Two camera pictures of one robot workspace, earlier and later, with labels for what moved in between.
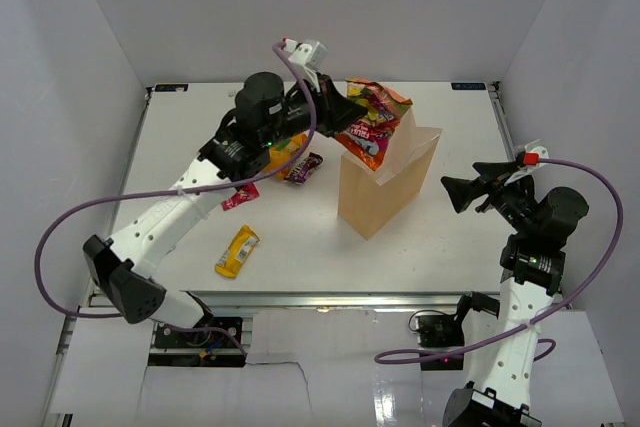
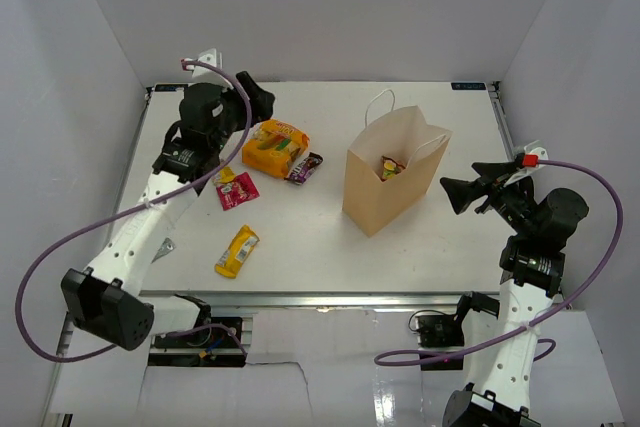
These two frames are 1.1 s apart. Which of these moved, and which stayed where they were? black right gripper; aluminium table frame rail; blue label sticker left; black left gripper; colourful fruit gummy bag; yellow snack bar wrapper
Moved: black left gripper; colourful fruit gummy bag
Stayed: aluminium table frame rail; yellow snack bar wrapper; black right gripper; blue label sticker left
